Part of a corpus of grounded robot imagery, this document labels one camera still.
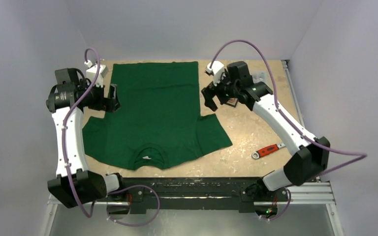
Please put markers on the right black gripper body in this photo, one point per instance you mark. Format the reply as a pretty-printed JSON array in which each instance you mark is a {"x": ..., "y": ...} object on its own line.
[{"x": 216, "y": 92}]

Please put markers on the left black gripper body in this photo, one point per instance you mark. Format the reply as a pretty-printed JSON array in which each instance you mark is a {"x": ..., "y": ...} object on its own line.
[{"x": 95, "y": 100}]

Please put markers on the green t-shirt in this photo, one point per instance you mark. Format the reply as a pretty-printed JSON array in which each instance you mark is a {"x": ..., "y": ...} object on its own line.
[{"x": 159, "y": 122}]

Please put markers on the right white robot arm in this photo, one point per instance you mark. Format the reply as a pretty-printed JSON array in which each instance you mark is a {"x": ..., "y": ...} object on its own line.
[{"x": 309, "y": 154}]

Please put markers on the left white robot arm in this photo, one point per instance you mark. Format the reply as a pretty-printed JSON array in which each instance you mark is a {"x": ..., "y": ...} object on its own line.
[{"x": 74, "y": 91}]

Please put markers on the clear plastic parts box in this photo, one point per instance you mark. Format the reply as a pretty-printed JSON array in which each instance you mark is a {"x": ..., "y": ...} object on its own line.
[{"x": 260, "y": 76}]

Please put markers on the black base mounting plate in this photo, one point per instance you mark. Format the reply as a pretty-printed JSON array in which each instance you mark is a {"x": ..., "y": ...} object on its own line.
[{"x": 242, "y": 194}]

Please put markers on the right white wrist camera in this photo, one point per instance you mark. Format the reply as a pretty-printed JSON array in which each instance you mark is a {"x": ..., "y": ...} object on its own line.
[{"x": 216, "y": 70}]

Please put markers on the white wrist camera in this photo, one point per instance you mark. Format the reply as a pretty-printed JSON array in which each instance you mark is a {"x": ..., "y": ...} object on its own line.
[
  {"x": 96, "y": 75},
  {"x": 216, "y": 70}
]

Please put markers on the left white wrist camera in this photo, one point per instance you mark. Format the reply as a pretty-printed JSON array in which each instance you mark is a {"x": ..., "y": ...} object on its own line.
[{"x": 96, "y": 75}]

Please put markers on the red handled adjustable wrench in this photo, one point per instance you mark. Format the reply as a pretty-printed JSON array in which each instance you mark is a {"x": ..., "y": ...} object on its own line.
[{"x": 267, "y": 150}]

